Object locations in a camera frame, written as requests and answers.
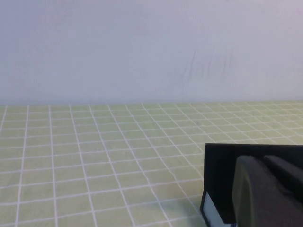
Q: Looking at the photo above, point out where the green white-checked tablecloth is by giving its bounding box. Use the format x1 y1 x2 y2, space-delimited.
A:
0 100 303 227

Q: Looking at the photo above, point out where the black glasses case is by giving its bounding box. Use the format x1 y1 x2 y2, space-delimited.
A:
200 143 303 225

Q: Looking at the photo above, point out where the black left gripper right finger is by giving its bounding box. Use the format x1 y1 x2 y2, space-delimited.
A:
262 154 303 202

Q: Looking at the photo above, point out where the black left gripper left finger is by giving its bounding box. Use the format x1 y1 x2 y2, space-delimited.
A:
231 155 303 227

